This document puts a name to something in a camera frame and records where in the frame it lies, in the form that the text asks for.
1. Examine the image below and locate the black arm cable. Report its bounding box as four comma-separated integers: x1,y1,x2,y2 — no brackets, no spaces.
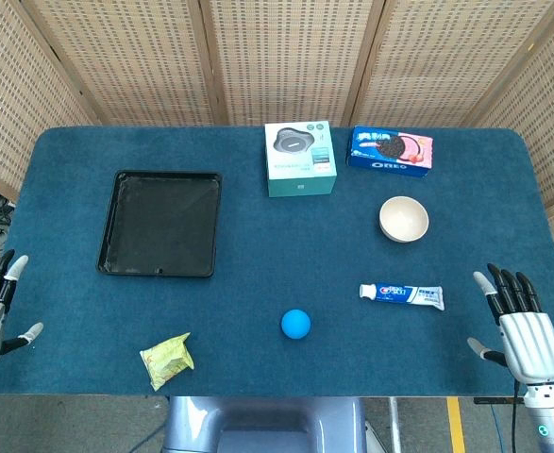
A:
511,380,524,453

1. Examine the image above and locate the blue floor cable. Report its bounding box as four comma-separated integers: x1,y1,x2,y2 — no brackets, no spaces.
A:
488,404,505,453

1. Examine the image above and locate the blue felt table cover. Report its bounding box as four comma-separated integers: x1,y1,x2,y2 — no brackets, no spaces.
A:
0,125,554,398

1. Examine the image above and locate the grey-blue robot torso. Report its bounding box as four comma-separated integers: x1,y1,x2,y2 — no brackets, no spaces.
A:
161,395,370,453

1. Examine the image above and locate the blue ball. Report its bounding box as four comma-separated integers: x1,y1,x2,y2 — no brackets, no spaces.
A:
280,309,313,341

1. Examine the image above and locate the black plastic tray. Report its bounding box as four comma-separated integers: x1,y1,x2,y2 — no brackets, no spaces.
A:
96,169,224,279

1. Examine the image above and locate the white table leg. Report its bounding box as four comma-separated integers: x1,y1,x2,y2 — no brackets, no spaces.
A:
388,396,403,453

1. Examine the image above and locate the white bowl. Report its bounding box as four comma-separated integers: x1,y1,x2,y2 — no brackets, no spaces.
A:
378,195,430,244

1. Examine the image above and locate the yellow-green snack packet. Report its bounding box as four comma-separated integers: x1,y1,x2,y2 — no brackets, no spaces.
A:
139,331,196,393

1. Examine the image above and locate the woven bamboo folding screen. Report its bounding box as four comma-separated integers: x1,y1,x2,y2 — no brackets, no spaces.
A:
0,0,554,303

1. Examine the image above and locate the blue Oreo cookie box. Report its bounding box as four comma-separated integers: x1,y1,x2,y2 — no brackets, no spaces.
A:
346,125,435,181

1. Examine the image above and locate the blue white toothpaste tube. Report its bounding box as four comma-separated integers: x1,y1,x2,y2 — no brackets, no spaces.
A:
358,281,446,312

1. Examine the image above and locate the teal white speaker box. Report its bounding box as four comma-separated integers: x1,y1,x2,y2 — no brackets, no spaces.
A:
263,120,339,199

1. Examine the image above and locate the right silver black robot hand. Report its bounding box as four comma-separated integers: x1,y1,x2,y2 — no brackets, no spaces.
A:
466,262,554,385

